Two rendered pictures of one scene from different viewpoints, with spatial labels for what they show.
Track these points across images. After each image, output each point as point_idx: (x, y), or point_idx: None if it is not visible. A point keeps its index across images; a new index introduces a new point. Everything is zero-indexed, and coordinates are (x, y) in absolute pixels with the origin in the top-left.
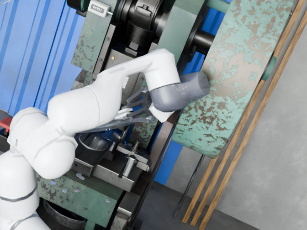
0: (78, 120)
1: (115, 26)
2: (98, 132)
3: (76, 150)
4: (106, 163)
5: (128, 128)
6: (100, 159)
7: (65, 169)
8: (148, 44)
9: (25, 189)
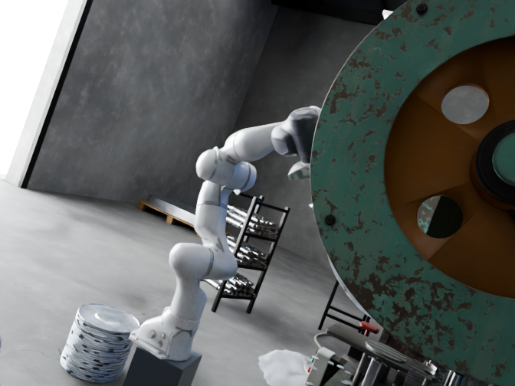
0: (227, 140)
1: None
2: (418, 367)
3: (349, 331)
4: (377, 385)
5: (454, 381)
6: (348, 340)
7: (199, 164)
8: None
9: (201, 195)
